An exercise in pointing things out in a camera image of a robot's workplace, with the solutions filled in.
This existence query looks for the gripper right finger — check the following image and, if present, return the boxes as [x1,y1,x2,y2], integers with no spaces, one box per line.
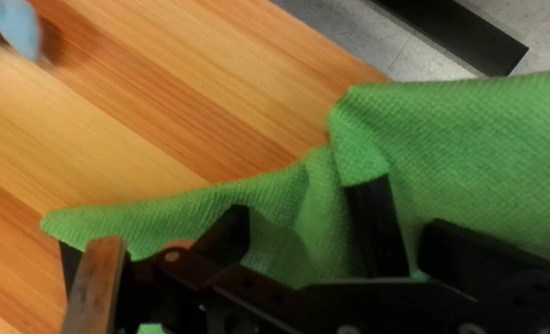
[312,175,550,334]

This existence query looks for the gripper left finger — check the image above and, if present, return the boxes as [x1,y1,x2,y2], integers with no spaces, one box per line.
[59,204,304,334]

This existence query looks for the green towel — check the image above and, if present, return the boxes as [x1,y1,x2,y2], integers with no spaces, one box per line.
[39,67,550,334]

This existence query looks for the black floor bar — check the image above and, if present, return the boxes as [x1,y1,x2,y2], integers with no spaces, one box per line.
[368,0,530,77]

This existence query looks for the light blue cloth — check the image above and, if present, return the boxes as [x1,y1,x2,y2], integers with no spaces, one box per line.
[0,0,41,61]

